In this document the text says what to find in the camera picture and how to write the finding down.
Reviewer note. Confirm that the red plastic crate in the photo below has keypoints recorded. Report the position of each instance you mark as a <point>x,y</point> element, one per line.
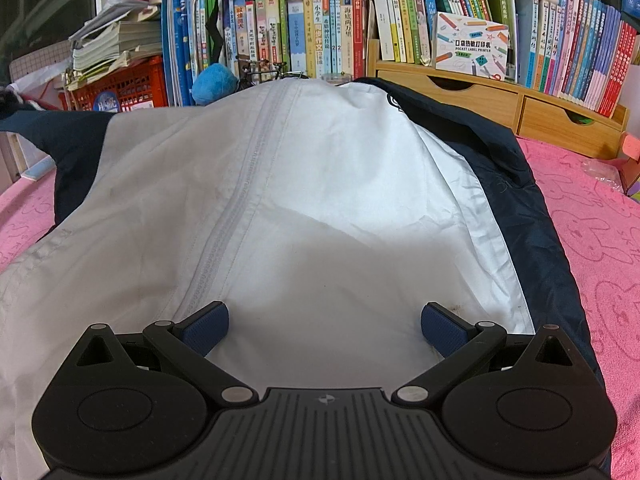
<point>135,87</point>

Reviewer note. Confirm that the white and navy jacket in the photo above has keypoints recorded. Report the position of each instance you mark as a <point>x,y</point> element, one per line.
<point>323,217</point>

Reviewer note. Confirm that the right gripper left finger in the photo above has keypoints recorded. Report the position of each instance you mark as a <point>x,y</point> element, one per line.
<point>137,402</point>

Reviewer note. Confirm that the pink toy house frame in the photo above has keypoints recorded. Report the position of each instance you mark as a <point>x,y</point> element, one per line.
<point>630,170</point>

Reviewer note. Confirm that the white pencil pattern box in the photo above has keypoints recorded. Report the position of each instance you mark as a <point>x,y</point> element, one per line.
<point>470,46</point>

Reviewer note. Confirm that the wooden drawer organizer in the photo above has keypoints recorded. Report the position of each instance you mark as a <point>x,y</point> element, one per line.
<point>526,112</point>

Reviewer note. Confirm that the stack of papers and booklets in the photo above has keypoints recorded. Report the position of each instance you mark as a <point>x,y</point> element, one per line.
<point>123,32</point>

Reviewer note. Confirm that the blue plush ball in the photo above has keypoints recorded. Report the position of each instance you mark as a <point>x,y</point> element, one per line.
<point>213,84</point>

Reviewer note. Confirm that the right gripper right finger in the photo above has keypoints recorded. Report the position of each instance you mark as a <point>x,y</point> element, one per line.
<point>512,402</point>

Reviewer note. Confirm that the row of upright books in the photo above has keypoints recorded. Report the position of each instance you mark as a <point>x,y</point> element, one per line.
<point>582,51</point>

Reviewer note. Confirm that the miniature black bicycle model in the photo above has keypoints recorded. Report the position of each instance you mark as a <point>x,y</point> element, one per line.
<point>252,73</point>

